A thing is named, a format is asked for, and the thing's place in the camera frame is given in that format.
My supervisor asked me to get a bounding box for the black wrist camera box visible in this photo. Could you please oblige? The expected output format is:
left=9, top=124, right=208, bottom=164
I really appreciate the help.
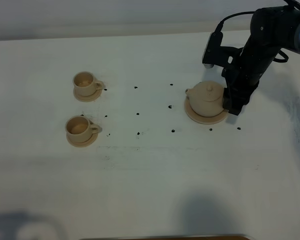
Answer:
left=202, top=31, right=242, bottom=69

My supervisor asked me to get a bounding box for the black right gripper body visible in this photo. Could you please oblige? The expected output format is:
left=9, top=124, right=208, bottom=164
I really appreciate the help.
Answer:
left=224, top=37, right=281, bottom=99

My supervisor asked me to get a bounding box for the far beige cup saucer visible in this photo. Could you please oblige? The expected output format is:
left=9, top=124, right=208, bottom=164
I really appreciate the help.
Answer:
left=73, top=86, right=103, bottom=102

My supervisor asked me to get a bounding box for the beige cup saucer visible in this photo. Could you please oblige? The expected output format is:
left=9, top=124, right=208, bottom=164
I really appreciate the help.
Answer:
left=66, top=133, right=98, bottom=148
left=73, top=86, right=103, bottom=102

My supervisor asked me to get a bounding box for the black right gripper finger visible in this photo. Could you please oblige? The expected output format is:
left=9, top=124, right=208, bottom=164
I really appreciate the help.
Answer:
left=222, top=86, right=232, bottom=109
left=228, top=97, right=249, bottom=116

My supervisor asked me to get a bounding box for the near beige teacup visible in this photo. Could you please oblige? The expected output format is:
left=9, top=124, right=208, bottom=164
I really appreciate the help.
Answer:
left=65, top=115, right=101, bottom=143

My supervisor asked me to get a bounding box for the far beige teacup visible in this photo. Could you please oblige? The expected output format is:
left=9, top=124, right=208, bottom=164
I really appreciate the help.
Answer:
left=72, top=71, right=104, bottom=97

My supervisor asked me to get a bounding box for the near beige cup saucer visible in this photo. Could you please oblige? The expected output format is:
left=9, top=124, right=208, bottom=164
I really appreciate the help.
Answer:
left=66, top=133, right=98, bottom=148

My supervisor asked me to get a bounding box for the beige teacup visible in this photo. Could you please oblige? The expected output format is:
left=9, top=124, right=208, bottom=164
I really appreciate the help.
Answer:
left=65, top=115, right=101, bottom=143
left=72, top=71, right=104, bottom=97

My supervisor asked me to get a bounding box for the beige teapot saucer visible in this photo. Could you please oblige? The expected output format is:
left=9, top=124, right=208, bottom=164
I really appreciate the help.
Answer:
left=184, top=97, right=228, bottom=125

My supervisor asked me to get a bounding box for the beige clay teapot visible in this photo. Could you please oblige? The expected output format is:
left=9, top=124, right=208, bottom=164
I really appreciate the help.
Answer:
left=185, top=81, right=224, bottom=118

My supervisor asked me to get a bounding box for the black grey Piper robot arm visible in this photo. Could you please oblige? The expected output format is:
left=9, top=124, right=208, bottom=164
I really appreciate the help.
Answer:
left=222, top=6, right=300, bottom=115

